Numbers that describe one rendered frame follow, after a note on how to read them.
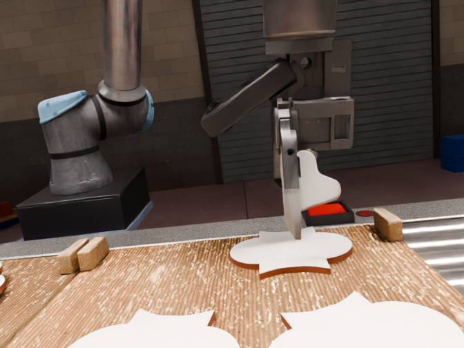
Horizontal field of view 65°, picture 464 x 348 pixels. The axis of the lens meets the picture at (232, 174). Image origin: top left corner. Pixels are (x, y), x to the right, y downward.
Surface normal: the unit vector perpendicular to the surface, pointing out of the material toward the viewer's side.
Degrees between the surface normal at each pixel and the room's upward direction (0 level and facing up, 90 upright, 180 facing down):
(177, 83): 90
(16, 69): 90
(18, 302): 0
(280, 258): 0
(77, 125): 94
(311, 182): 65
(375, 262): 0
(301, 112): 99
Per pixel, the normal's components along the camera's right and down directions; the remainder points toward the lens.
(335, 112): -0.02, 0.34
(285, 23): -0.49, 0.32
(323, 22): 0.46, 0.26
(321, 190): -0.06, -0.23
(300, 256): -0.12, -0.97
